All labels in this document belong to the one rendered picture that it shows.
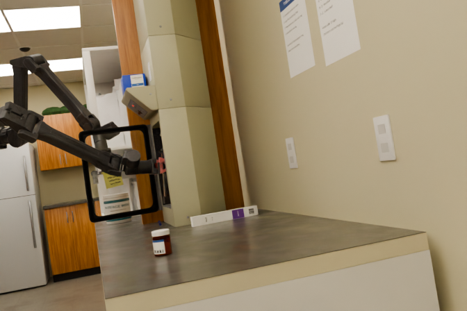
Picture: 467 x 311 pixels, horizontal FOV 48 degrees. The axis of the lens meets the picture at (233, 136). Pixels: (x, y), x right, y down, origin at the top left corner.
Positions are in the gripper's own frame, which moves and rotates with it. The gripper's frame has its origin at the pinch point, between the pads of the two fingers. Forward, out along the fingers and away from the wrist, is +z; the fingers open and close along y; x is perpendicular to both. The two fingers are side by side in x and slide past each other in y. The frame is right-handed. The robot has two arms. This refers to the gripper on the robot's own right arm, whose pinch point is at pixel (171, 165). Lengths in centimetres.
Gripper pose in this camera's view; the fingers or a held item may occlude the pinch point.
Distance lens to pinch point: 223.7
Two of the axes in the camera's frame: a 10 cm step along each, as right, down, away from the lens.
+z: 9.4, -0.5, 3.2
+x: 0.8, 9.9, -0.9
